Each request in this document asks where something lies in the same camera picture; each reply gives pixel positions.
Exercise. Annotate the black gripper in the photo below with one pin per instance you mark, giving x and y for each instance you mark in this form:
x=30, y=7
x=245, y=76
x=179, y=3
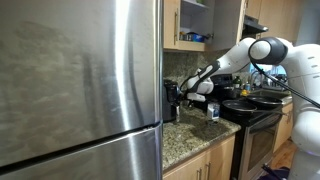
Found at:
x=189, y=102

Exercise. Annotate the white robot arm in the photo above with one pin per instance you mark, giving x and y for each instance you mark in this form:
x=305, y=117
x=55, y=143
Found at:
x=306, y=66

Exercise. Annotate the black air fryer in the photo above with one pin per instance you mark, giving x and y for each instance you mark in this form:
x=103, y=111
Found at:
x=169, y=100

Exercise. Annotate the white bottle black cap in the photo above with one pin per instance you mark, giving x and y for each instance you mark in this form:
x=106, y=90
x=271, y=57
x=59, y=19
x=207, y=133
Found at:
x=213, y=111

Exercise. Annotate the black frying pan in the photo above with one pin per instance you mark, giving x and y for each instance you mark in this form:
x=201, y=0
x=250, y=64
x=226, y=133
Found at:
x=238, y=107

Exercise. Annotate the green bottle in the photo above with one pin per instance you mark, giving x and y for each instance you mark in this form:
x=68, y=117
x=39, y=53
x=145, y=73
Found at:
x=237, y=83

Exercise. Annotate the yellow sink item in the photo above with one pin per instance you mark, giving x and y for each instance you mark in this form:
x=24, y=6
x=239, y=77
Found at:
x=244, y=93

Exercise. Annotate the wooden base cabinet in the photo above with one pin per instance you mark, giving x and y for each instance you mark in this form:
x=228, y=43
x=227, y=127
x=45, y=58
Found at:
x=216, y=156

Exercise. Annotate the blue box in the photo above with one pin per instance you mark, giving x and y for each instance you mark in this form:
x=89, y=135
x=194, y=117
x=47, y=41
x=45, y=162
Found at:
x=198, y=37

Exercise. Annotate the black deep pan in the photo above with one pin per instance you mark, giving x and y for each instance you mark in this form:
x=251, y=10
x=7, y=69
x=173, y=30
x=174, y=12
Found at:
x=265, y=101

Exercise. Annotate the black electric stove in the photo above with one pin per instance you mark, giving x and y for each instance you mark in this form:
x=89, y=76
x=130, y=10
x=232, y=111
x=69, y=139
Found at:
x=260, y=146

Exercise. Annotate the wooden cabinet beside stove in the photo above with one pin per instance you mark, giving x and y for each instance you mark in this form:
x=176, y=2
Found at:
x=283, y=130

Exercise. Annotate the steel range hood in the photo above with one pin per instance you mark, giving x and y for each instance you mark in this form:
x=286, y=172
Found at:
x=253, y=26

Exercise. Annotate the stainless steel refrigerator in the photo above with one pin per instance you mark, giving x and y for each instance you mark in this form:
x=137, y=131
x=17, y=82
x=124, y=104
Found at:
x=76, y=83

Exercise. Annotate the wooden cabinets above hood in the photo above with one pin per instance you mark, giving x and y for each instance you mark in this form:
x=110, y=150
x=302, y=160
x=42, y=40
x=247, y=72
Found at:
x=276, y=16

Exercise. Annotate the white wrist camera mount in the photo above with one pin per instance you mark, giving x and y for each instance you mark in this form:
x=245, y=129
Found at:
x=196, y=97

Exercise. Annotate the wooden wall cabinet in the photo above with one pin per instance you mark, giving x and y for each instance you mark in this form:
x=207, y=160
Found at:
x=168, y=23

